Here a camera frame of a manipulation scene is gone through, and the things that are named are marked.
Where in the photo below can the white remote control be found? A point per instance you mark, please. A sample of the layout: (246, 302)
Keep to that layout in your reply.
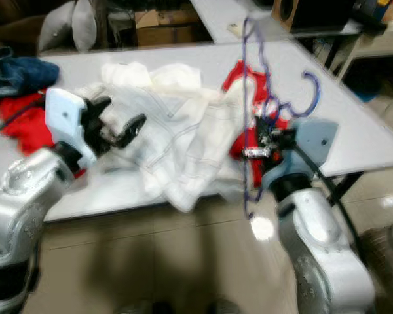
(237, 29)

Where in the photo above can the white denim jacket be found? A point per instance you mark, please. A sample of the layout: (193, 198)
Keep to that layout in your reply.
(183, 150)

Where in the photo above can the purple plastic hanger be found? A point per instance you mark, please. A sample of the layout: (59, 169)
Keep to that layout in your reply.
(316, 91)

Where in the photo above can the red shirt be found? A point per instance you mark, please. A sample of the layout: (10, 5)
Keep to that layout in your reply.
(19, 118)
(237, 147)

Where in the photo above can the blue denim garment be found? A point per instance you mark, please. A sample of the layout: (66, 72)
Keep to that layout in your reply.
(19, 75)

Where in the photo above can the white table black frame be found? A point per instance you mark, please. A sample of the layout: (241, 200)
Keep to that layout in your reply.
(354, 131)

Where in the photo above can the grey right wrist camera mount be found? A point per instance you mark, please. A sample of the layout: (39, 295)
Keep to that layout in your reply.
(314, 140)

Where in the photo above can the cream white top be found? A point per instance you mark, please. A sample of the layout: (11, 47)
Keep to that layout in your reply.
(131, 75)

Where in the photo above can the brown cardboard box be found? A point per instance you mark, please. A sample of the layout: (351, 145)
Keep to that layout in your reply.
(164, 36)

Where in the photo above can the grey pillow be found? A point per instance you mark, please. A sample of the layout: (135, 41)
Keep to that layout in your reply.
(56, 29)
(84, 26)

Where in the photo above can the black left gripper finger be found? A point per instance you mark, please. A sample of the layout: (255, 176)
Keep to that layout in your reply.
(99, 105)
(132, 133)

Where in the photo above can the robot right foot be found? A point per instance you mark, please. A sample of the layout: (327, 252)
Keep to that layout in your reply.
(224, 307)

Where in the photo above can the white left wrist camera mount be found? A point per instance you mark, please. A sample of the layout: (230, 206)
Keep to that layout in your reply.
(69, 118)

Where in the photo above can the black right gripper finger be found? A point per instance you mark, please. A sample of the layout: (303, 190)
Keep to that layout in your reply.
(261, 152)
(265, 128)

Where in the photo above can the white side table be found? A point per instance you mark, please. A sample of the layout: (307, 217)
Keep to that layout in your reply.
(223, 13)

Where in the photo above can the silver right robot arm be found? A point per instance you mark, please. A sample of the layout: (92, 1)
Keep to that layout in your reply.
(321, 242)

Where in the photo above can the brown sofa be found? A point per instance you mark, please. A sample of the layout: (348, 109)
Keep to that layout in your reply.
(13, 29)

